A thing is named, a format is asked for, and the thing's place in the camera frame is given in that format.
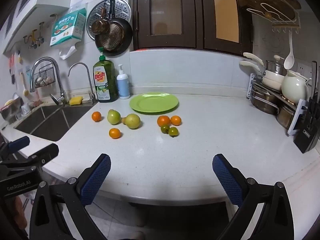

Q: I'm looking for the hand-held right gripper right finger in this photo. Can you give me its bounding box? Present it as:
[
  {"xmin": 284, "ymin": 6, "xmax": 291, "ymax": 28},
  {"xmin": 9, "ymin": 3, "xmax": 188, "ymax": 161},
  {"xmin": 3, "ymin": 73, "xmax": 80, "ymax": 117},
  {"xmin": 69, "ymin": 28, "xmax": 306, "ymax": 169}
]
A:
[{"xmin": 212, "ymin": 153, "xmax": 294, "ymax": 240}]

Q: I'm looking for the small copper pot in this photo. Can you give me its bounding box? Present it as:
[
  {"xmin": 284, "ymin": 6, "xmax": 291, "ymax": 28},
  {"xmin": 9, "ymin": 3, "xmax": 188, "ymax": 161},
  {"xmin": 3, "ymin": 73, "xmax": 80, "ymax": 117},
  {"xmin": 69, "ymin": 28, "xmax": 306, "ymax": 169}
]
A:
[{"xmin": 91, "ymin": 6, "xmax": 110, "ymax": 35}]

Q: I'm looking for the white plastic bag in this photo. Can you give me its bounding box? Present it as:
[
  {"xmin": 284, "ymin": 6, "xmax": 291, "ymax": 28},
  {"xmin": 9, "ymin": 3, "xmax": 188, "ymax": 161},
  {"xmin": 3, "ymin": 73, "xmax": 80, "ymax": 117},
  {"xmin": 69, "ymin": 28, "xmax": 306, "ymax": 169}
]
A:
[{"xmin": 59, "ymin": 45, "xmax": 77, "ymax": 60}]

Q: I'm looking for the white wall cabinet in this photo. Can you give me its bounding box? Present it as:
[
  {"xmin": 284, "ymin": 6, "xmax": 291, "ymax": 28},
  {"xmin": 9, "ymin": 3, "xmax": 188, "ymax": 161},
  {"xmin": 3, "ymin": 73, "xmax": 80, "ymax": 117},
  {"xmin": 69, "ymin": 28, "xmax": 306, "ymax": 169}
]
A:
[{"xmin": 2, "ymin": 0, "xmax": 83, "ymax": 54}]

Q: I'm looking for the cream frying pan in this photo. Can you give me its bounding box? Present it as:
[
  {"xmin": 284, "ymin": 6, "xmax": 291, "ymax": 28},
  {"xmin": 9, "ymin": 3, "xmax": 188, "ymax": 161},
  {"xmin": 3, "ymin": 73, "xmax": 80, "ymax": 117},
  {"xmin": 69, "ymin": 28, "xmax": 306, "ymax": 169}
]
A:
[
  {"xmin": 243, "ymin": 52, "xmax": 288, "ymax": 80},
  {"xmin": 239, "ymin": 59, "xmax": 284, "ymax": 92}
]

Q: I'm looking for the round steel steamer plate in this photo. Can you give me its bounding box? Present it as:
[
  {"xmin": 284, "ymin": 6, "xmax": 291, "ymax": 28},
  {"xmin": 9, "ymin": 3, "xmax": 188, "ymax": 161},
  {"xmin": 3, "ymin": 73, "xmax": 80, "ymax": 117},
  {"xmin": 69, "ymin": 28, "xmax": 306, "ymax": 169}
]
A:
[{"xmin": 86, "ymin": 0, "xmax": 132, "ymax": 42}]

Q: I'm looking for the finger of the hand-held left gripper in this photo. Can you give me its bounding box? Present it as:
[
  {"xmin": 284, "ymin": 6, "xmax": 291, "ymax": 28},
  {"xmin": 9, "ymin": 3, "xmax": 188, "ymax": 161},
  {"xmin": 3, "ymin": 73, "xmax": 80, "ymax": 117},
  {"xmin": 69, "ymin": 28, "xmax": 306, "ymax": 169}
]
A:
[
  {"xmin": 0, "ymin": 143, "xmax": 60, "ymax": 178},
  {"xmin": 0, "ymin": 136, "xmax": 31, "ymax": 162}
]

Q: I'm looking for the green dish soap bottle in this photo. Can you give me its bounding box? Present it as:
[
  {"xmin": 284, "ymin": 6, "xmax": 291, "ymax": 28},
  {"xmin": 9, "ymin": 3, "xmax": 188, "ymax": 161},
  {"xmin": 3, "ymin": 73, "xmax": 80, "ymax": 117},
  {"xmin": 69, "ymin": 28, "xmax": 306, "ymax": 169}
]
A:
[{"xmin": 93, "ymin": 47, "xmax": 119, "ymax": 103}]

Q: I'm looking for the yellow-green round fruit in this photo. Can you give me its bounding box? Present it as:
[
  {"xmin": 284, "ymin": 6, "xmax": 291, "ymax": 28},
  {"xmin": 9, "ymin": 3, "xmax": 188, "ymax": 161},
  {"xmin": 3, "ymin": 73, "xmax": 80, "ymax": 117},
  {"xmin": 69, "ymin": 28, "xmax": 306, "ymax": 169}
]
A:
[{"xmin": 125, "ymin": 113, "xmax": 141, "ymax": 130}]

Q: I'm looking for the large steel pot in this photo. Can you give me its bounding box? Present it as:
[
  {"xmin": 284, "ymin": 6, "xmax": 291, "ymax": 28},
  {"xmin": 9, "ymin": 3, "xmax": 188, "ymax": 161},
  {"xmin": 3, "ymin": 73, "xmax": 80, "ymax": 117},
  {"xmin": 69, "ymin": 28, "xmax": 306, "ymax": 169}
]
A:
[
  {"xmin": 276, "ymin": 104, "xmax": 298, "ymax": 130},
  {"xmin": 251, "ymin": 90, "xmax": 279, "ymax": 115}
]

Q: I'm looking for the steel sink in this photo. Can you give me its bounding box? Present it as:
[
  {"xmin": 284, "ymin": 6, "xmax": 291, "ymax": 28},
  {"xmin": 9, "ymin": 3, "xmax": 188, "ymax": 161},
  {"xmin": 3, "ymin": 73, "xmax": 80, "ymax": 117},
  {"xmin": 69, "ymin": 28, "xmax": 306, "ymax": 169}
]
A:
[{"xmin": 14, "ymin": 102, "xmax": 100, "ymax": 142}]

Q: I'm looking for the small steel faucet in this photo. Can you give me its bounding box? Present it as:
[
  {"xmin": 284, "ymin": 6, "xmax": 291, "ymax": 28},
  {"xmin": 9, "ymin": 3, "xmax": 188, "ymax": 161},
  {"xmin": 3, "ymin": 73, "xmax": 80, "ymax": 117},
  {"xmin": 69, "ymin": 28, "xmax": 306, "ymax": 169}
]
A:
[{"xmin": 68, "ymin": 62, "xmax": 98, "ymax": 105}]

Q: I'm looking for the black knife block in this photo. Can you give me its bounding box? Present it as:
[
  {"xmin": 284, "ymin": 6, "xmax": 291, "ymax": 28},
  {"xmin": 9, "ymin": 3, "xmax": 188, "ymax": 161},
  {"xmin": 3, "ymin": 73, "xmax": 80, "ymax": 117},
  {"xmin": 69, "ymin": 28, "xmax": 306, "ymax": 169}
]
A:
[{"xmin": 293, "ymin": 61, "xmax": 320, "ymax": 154}]

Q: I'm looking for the green round fruit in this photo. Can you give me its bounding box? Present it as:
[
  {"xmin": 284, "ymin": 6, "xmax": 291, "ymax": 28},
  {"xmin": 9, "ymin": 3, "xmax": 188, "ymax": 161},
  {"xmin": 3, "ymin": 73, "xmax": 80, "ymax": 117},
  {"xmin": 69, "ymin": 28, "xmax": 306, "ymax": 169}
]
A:
[{"xmin": 107, "ymin": 109, "xmax": 122, "ymax": 125}]

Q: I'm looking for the large steel faucet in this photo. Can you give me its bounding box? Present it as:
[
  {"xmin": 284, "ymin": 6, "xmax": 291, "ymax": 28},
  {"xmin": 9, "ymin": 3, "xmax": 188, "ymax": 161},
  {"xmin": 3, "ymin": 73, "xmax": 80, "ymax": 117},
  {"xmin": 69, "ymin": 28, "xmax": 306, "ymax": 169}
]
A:
[{"xmin": 29, "ymin": 57, "xmax": 68, "ymax": 105}]

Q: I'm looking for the yellow handled brush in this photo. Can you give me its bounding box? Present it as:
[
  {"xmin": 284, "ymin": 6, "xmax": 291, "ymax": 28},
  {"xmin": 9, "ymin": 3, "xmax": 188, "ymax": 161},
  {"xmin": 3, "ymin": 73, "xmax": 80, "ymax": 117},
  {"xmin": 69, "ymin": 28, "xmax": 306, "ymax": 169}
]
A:
[{"xmin": 20, "ymin": 72, "xmax": 29, "ymax": 97}]

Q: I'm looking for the black wire basket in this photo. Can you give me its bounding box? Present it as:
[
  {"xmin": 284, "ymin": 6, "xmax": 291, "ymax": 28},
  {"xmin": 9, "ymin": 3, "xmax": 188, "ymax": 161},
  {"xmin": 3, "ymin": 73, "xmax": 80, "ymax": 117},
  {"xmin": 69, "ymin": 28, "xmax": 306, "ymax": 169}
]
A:
[{"xmin": 33, "ymin": 64, "xmax": 56, "ymax": 89}]

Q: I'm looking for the white blue pump bottle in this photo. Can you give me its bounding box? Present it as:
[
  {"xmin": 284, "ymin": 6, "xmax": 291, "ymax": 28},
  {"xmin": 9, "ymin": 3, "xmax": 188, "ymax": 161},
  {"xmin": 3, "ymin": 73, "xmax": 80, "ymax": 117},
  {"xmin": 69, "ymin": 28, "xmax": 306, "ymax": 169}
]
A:
[{"xmin": 117, "ymin": 64, "xmax": 130, "ymax": 100}]

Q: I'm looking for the white ladle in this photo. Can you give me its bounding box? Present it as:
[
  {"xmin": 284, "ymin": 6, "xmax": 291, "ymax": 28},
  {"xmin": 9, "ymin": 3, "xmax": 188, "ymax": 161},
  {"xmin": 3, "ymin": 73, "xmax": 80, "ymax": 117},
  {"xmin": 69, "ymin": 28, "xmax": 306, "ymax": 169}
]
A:
[{"xmin": 284, "ymin": 31, "xmax": 295, "ymax": 70}]

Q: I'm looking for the wall socket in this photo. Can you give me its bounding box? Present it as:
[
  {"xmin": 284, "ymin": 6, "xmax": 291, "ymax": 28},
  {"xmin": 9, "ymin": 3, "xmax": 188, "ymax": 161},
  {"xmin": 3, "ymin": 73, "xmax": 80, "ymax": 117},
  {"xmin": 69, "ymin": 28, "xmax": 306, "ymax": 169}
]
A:
[{"xmin": 297, "ymin": 64, "xmax": 312, "ymax": 77}]

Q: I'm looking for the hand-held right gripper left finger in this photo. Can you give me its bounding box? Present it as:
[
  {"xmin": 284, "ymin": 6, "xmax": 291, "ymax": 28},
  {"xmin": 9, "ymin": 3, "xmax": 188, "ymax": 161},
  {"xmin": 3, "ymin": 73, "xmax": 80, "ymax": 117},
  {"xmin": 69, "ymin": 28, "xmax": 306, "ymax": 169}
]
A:
[{"xmin": 29, "ymin": 153, "xmax": 112, "ymax": 240}]

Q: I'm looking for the green plate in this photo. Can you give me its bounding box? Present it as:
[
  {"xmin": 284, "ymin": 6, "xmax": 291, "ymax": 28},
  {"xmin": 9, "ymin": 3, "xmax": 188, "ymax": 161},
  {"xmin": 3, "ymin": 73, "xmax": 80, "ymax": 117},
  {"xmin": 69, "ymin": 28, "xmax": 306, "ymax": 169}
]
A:
[{"xmin": 129, "ymin": 93, "xmax": 180, "ymax": 115}]

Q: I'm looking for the copper strainer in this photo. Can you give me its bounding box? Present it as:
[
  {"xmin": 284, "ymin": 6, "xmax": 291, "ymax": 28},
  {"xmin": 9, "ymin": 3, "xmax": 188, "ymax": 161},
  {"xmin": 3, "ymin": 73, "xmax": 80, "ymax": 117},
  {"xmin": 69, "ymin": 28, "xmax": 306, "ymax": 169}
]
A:
[{"xmin": 99, "ymin": 21, "xmax": 125, "ymax": 52}]

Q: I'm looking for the person's left forearm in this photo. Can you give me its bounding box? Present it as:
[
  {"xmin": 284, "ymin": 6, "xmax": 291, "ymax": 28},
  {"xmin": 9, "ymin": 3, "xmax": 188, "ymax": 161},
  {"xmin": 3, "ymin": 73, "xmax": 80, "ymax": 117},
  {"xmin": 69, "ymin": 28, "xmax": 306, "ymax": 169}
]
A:
[{"xmin": 10, "ymin": 195, "xmax": 28, "ymax": 233}]

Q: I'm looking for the steel pot with lid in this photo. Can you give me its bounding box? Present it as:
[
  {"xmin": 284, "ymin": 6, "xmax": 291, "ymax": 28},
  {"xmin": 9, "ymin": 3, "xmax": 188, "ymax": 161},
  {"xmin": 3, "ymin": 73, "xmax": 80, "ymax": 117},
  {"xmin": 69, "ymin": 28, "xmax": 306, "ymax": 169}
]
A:
[{"xmin": 265, "ymin": 55, "xmax": 288, "ymax": 76}]

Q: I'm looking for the dark wooden cabinet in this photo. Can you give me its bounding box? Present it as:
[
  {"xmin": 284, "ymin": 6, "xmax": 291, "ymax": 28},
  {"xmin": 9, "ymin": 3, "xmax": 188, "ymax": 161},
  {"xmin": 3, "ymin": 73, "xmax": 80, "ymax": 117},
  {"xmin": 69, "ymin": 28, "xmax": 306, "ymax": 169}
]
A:
[{"xmin": 129, "ymin": 0, "xmax": 253, "ymax": 55}]

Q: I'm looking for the white wall rack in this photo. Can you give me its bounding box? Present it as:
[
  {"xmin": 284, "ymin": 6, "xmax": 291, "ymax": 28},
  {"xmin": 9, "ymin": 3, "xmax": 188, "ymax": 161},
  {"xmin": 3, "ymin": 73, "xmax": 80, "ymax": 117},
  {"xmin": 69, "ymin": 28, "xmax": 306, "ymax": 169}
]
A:
[{"xmin": 246, "ymin": 2, "xmax": 302, "ymax": 33}]

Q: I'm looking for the white pitcher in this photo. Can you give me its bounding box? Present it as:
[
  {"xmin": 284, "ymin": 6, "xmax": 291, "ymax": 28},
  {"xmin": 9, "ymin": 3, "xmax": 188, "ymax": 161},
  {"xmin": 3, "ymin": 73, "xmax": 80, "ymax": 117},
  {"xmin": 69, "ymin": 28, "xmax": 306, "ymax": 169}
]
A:
[{"xmin": 281, "ymin": 70, "xmax": 312, "ymax": 105}]

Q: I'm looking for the tissue box green white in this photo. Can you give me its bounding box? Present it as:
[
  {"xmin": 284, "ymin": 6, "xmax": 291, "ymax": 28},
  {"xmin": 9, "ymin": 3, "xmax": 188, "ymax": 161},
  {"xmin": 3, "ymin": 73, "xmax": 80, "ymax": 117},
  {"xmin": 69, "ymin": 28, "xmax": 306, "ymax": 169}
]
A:
[{"xmin": 49, "ymin": 8, "xmax": 87, "ymax": 47}]

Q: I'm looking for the dark base cabinet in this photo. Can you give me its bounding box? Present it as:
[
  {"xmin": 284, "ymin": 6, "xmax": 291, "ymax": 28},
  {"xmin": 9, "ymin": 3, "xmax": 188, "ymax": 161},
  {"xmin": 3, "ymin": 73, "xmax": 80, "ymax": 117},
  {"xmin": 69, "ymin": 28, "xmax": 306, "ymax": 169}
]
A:
[{"xmin": 129, "ymin": 201, "xmax": 230, "ymax": 240}]

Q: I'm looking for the white flat board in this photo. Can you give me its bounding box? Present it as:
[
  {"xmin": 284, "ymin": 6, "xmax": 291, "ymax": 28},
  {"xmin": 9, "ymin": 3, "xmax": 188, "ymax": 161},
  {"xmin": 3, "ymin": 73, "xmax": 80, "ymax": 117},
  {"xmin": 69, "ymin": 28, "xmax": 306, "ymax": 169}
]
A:
[{"xmin": 287, "ymin": 99, "xmax": 308, "ymax": 136}]

